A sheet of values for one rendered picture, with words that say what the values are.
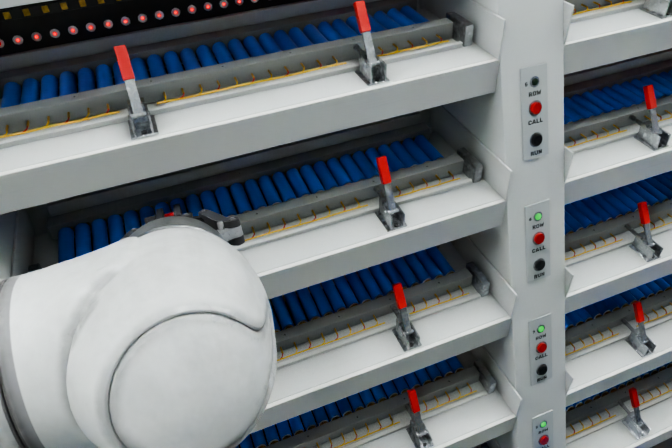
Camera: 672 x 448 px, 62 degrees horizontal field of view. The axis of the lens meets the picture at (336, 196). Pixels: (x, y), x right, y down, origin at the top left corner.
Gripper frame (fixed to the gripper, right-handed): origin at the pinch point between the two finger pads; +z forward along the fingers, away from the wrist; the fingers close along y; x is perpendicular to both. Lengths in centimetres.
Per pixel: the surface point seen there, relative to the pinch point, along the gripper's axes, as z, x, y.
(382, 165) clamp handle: 0.5, 0.0, 26.4
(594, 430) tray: 14, -62, 62
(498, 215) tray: 0.6, -10.9, 41.6
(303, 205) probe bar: 5.0, -3.1, 16.3
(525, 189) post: -0.6, -8.1, 45.6
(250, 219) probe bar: 5.0, -3.1, 9.2
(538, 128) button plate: -2.3, -0.1, 47.7
